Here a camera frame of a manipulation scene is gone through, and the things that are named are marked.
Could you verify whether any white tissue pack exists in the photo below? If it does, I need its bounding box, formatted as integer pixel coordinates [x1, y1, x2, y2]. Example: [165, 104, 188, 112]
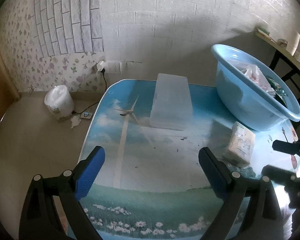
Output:
[223, 122, 255, 167]

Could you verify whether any bag of reddish snacks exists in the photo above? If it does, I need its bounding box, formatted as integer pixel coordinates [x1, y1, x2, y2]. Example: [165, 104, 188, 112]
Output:
[229, 60, 276, 98]

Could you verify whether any green snack packet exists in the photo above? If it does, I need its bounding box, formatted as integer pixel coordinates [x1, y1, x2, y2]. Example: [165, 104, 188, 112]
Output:
[266, 76, 288, 107]

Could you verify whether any clear plastic storage box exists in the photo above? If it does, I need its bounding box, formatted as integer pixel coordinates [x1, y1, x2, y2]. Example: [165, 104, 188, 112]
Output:
[149, 73, 193, 131]

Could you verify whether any light blue plastic basin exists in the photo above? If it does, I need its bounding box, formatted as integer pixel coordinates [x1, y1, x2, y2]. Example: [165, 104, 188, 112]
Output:
[211, 44, 300, 131]

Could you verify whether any folding side table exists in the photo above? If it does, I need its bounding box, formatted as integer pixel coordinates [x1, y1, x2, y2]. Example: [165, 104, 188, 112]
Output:
[254, 28, 300, 102]

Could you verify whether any green sponge on shelf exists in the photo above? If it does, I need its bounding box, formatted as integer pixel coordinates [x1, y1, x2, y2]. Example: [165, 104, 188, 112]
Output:
[257, 28, 270, 36]

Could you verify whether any paper towel roll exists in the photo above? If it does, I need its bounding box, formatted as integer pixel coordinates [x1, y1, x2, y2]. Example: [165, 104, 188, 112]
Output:
[286, 30, 300, 56]

